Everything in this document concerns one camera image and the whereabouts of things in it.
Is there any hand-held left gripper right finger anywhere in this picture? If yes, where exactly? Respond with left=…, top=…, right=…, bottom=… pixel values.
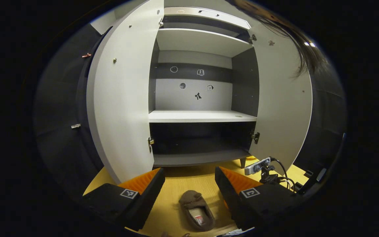
left=215, top=166, right=300, bottom=231

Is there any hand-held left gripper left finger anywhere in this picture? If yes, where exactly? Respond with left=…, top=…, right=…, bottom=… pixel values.
left=83, top=167, right=166, bottom=232

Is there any grey white shoe cabinet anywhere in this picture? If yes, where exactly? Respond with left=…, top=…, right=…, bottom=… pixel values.
left=147, top=6, right=261, bottom=168

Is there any white cabinet door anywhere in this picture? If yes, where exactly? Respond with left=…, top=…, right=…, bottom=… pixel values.
left=87, top=0, right=164, bottom=184
left=249, top=20, right=313, bottom=173

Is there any brown fuzzy shoe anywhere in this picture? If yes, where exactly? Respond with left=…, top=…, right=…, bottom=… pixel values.
left=179, top=190, right=215, bottom=232

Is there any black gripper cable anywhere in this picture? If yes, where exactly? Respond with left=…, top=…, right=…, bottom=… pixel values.
left=270, top=157, right=297, bottom=194

